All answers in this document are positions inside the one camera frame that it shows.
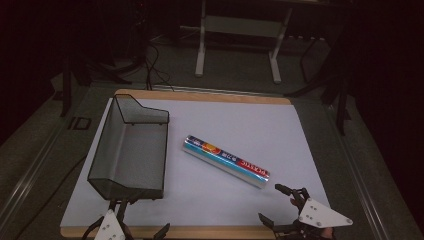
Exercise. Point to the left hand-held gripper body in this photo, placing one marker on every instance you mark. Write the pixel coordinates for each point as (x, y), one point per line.
(110, 228)

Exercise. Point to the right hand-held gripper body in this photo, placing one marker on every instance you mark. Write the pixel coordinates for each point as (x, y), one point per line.
(316, 215)

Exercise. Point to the long colourful wrap box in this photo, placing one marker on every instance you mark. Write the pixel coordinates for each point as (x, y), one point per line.
(226, 161)

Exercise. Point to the person's right hand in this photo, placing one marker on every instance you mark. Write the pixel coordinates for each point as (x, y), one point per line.
(328, 234)

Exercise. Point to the white table mat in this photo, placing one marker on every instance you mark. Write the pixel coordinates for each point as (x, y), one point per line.
(233, 126)

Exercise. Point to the black metal stand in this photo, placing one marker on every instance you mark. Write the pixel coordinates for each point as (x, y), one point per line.
(340, 100)
(66, 83)

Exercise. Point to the white metal stand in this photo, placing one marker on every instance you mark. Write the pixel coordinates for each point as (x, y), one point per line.
(243, 26)

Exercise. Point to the aluminium floor rail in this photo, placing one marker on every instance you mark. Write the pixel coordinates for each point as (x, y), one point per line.
(213, 90)
(360, 173)
(33, 166)

